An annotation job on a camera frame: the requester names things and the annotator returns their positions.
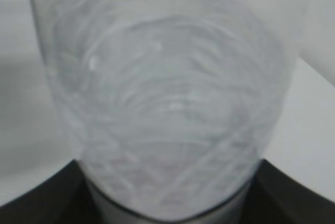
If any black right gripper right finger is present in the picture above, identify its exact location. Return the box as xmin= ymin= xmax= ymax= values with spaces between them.
xmin=240 ymin=160 xmax=334 ymax=224

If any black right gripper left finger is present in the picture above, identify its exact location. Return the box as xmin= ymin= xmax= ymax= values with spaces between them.
xmin=1 ymin=161 xmax=102 ymax=224

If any Nongfu Spring water bottle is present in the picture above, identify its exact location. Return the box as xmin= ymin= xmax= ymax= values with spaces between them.
xmin=31 ymin=0 xmax=309 ymax=223

